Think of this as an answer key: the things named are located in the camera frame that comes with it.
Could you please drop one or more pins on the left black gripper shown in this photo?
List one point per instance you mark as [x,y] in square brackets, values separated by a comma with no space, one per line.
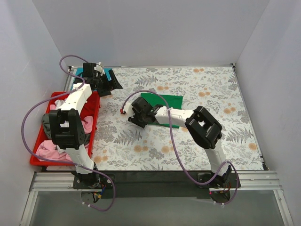
[108,84]

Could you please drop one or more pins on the green t shirt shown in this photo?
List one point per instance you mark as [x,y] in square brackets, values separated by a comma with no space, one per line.
[173,101]

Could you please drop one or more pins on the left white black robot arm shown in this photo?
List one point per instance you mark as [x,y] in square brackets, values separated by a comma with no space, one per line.
[67,131]

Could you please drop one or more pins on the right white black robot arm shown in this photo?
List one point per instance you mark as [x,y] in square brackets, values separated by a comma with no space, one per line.
[205,130]

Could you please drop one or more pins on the red garment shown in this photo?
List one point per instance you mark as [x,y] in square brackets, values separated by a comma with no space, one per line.
[90,107]

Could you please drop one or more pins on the folded teal t shirt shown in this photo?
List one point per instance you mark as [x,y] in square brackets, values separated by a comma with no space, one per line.
[88,77]

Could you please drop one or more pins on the floral tablecloth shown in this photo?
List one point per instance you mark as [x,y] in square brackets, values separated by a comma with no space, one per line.
[121,145]

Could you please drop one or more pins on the white garment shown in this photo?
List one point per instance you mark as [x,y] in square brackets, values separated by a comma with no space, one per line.
[59,102]

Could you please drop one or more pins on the grey garment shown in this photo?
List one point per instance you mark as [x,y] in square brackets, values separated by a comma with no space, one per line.
[46,125]

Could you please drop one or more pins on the pink garment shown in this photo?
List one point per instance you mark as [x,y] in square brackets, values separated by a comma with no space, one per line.
[48,150]

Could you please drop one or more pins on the red plastic bin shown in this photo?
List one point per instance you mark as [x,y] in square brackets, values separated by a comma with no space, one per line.
[42,137]

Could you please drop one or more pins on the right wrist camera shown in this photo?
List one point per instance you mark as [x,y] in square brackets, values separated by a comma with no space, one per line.
[127,110]

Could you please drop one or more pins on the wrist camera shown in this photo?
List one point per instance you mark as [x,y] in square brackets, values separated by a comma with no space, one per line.
[99,69]
[127,110]

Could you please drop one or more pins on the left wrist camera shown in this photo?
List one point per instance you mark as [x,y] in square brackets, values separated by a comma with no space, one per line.
[99,69]

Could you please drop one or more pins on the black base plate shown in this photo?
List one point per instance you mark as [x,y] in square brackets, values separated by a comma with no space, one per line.
[147,184]

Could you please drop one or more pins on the aluminium rail frame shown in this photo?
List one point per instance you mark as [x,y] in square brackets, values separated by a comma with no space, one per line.
[64,181]

